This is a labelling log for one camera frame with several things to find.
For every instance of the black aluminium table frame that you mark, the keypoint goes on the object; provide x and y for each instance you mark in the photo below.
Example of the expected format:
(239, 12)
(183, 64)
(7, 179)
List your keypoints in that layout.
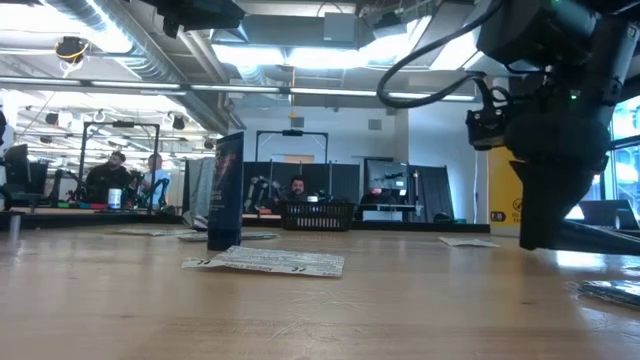
(400, 226)

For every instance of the dark open laptop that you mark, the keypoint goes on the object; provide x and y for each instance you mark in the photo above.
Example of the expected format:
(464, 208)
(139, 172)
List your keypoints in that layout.
(607, 214)

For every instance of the small white wipes tub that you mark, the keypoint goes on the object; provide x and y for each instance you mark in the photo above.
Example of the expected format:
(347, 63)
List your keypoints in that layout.
(114, 199)

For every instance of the large bright window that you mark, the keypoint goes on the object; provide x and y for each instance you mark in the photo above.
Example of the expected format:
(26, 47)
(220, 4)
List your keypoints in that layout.
(625, 165)

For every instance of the white work table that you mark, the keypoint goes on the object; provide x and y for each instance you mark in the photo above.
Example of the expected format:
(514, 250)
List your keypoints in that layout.
(390, 212)

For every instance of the black camera gantry frame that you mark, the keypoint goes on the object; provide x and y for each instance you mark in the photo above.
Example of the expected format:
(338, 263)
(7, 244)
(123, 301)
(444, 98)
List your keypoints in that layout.
(122, 124)
(292, 133)

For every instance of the grey ceiling junction box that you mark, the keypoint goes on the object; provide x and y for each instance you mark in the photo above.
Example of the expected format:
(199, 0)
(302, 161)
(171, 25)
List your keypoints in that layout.
(340, 26)

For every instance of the person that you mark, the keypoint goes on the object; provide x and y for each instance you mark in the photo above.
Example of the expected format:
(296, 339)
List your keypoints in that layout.
(107, 177)
(156, 177)
(297, 189)
(377, 196)

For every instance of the black computer monitor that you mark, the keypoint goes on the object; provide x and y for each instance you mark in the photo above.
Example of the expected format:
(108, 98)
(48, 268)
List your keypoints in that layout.
(17, 170)
(387, 175)

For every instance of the yellow white wipes canister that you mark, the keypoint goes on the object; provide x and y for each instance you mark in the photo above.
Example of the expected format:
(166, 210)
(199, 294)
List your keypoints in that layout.
(502, 195)

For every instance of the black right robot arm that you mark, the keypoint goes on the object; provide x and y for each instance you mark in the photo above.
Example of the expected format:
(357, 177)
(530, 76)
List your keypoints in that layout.
(540, 30)

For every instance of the black curtain partition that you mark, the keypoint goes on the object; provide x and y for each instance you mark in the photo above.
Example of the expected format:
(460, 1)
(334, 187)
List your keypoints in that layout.
(432, 192)
(325, 175)

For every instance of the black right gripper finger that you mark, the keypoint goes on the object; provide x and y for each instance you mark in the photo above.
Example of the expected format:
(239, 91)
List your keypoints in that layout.
(550, 190)

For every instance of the large rectangular silver duct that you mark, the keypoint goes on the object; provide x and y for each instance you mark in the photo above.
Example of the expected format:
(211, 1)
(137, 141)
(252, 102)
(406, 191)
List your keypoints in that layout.
(452, 50)

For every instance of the grey hanging cloth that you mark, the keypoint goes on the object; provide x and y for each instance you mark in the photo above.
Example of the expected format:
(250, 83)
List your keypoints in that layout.
(200, 185)

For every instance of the black plastic mesh basket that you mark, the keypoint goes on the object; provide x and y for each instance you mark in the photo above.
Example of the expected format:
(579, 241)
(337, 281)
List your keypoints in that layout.
(316, 216)

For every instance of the round silver air duct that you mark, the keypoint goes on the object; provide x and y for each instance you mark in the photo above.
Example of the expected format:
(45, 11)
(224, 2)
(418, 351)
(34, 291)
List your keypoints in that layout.
(145, 62)

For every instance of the long ceiling light bar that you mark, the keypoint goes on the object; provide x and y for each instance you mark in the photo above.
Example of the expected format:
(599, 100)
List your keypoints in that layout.
(240, 89)

